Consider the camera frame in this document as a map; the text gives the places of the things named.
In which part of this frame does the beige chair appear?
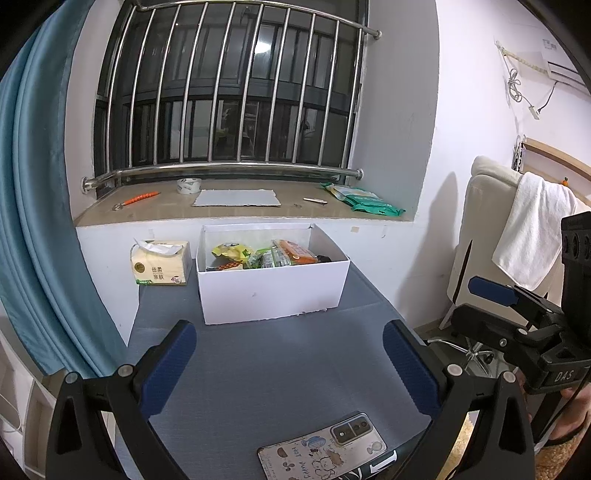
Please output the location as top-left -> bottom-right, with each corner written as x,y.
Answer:
427,155 -> 566,371

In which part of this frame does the person's right hand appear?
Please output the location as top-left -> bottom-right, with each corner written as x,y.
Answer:
549,388 -> 591,446

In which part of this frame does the yellow-green packet with blue label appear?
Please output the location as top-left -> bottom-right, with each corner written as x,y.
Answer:
211,243 -> 256,265

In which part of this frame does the metal window guard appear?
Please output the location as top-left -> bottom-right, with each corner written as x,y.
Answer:
82,0 -> 383,193

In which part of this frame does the grey flat board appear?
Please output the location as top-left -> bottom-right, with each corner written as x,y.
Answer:
192,189 -> 282,209

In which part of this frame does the air conditioner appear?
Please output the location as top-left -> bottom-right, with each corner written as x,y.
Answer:
539,39 -> 588,87

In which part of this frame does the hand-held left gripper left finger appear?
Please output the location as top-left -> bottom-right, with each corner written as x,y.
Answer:
46,320 -> 198,480

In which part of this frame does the white wall cable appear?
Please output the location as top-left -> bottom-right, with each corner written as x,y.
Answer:
496,41 -> 556,121

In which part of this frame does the tissue pack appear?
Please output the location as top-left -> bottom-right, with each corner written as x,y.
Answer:
129,239 -> 193,286

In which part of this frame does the white and green striped packet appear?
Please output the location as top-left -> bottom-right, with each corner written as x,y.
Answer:
265,247 -> 293,268

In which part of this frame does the white cardboard box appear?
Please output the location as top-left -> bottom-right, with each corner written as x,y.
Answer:
196,223 -> 351,326

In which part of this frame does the pale yellow-green packet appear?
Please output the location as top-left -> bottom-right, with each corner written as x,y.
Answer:
320,182 -> 366,200

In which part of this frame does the smartphone with cartoon case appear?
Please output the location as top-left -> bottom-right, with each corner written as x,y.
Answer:
257,412 -> 388,480

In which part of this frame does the orange handled tool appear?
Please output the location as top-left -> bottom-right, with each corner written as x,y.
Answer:
113,190 -> 160,211

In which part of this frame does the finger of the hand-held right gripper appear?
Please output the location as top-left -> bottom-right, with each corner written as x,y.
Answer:
450,302 -> 561,370
467,275 -> 565,329

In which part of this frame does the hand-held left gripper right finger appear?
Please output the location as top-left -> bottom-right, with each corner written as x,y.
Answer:
384,318 -> 536,480

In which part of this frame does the wooden headboard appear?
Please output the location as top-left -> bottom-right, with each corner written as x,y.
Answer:
512,136 -> 591,206

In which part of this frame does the white towel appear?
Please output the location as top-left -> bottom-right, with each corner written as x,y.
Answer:
491,172 -> 579,292

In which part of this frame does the orange and white snack packet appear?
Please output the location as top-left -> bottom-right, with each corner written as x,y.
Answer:
272,239 -> 320,265

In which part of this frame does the brown floor rug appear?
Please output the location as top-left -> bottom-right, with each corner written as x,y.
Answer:
450,413 -> 591,480

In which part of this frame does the dark green packet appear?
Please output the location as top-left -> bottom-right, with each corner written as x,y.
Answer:
345,191 -> 406,218

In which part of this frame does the blue curtain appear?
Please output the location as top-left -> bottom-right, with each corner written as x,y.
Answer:
0,0 -> 129,385

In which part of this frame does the white shelf unit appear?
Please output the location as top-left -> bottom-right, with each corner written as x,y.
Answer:
0,331 -> 62,478

